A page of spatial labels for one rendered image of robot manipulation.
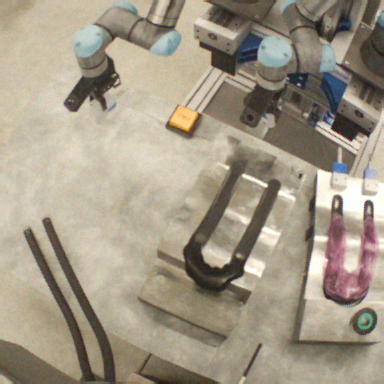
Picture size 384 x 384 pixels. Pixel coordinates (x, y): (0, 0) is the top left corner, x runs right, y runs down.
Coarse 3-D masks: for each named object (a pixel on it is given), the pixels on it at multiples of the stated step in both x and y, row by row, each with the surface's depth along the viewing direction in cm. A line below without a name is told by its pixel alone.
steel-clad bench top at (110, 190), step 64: (64, 64) 176; (64, 128) 167; (128, 128) 167; (0, 192) 160; (64, 192) 160; (128, 192) 160; (0, 256) 153; (128, 256) 153; (128, 320) 147; (256, 320) 147
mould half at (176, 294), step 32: (224, 160) 153; (256, 160) 153; (192, 192) 151; (256, 192) 150; (288, 192) 150; (192, 224) 144; (224, 224) 147; (160, 256) 145; (224, 256) 140; (256, 256) 141; (160, 288) 144; (192, 288) 144; (192, 320) 141; (224, 320) 141
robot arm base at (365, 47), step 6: (366, 42) 145; (372, 42) 140; (360, 48) 149; (366, 48) 145; (372, 48) 141; (360, 54) 149; (366, 54) 147; (372, 54) 143; (378, 54) 140; (366, 60) 146; (372, 60) 144; (378, 60) 142; (366, 66) 148; (372, 66) 145; (378, 66) 143; (378, 72) 145
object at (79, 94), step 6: (84, 78) 137; (78, 84) 137; (84, 84) 137; (90, 84) 136; (96, 84) 138; (72, 90) 138; (78, 90) 137; (84, 90) 137; (90, 90) 138; (72, 96) 138; (78, 96) 138; (84, 96) 137; (66, 102) 139; (72, 102) 138; (78, 102) 138; (72, 108) 138; (78, 108) 140
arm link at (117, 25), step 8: (120, 0) 127; (112, 8) 126; (120, 8) 125; (128, 8) 126; (136, 8) 127; (104, 16) 125; (112, 16) 124; (120, 16) 124; (128, 16) 124; (136, 16) 125; (96, 24) 124; (104, 24) 123; (112, 24) 124; (120, 24) 124; (128, 24) 123; (112, 32) 125; (120, 32) 125; (128, 32) 124; (112, 40) 126
